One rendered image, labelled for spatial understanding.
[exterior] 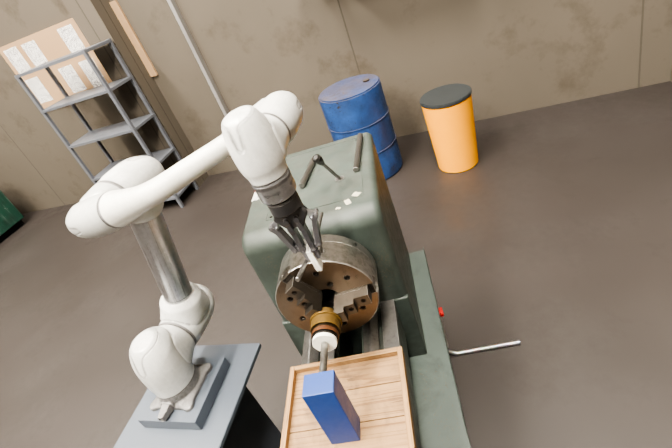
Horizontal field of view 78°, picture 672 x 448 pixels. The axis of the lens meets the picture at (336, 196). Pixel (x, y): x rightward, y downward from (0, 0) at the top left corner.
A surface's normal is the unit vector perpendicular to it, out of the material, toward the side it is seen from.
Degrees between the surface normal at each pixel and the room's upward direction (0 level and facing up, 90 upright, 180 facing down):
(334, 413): 90
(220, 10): 90
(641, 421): 0
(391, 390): 0
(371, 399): 0
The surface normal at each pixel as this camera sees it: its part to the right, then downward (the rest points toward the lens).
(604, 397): -0.32, -0.80
